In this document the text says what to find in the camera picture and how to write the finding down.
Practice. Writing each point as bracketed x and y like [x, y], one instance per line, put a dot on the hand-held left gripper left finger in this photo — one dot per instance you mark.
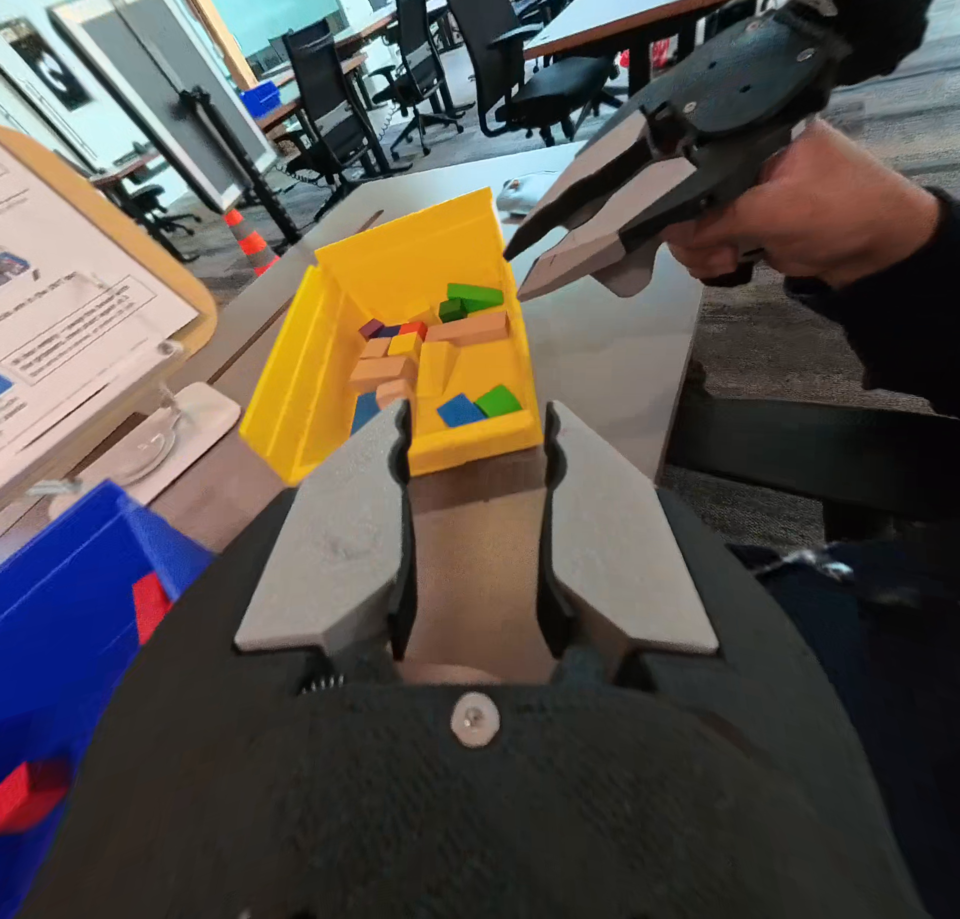
[330, 551]

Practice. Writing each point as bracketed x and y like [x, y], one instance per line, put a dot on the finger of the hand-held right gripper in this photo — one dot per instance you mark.
[592, 176]
[600, 236]

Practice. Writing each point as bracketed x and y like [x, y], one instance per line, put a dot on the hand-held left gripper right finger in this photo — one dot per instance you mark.
[630, 559]

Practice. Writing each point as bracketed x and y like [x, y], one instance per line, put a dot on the yellow plastic bin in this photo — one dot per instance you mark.
[300, 379]

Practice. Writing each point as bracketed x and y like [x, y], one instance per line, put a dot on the blue plastic bin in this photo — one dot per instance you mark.
[67, 596]

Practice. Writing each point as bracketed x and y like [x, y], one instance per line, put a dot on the red wooden cube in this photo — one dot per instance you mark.
[30, 791]

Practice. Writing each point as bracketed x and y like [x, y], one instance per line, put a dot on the person's right forearm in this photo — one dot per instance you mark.
[900, 319]

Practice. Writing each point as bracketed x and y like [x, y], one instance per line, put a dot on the person's right hand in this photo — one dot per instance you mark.
[825, 214]

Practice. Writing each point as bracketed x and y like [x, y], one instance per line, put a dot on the white table with wooden edge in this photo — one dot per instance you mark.
[645, 4]

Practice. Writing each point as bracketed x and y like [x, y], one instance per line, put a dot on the black office chair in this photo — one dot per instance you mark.
[825, 454]
[330, 109]
[150, 206]
[525, 56]
[416, 56]

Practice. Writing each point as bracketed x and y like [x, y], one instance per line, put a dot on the blue half-round wooden piece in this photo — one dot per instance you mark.
[365, 413]

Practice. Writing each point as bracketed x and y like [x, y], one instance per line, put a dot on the white stand base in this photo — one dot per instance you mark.
[202, 416]

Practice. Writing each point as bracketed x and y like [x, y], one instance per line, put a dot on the pile of coloured wooden blocks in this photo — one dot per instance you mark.
[420, 341]

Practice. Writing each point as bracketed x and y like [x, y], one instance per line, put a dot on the person's right leg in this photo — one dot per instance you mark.
[862, 671]

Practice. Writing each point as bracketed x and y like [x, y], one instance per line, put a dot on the instruction sheet on stand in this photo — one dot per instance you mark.
[172, 289]

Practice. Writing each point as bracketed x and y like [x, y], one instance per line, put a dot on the orange traffic cone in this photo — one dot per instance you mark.
[251, 240]

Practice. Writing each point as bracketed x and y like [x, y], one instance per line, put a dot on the small blue storage bin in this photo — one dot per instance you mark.
[260, 100]

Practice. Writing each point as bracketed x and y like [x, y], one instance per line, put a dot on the black panel tripod stand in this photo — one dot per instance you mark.
[247, 176]

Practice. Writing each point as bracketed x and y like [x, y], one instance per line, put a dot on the grey framed panel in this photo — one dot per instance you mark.
[150, 94]

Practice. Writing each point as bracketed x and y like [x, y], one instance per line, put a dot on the black white wall picture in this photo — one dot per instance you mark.
[52, 64]

